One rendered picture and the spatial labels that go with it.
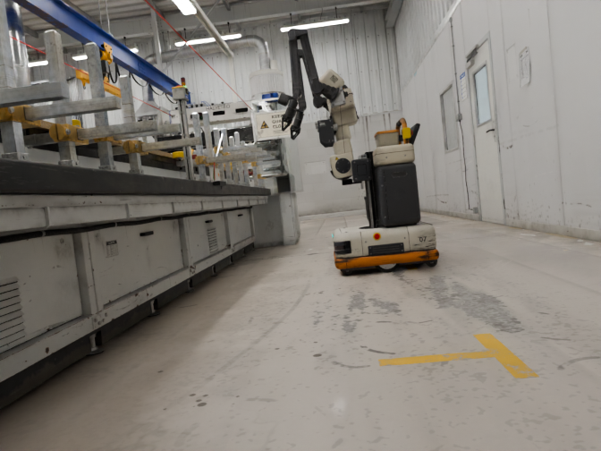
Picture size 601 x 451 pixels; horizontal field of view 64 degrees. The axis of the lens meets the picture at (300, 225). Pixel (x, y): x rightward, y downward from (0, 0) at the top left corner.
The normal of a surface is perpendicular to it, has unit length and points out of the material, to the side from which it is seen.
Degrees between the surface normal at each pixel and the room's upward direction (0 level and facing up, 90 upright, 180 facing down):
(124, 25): 90
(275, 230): 90
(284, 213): 90
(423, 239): 90
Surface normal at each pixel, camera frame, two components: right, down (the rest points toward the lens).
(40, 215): 0.99, -0.11
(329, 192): -0.07, 0.06
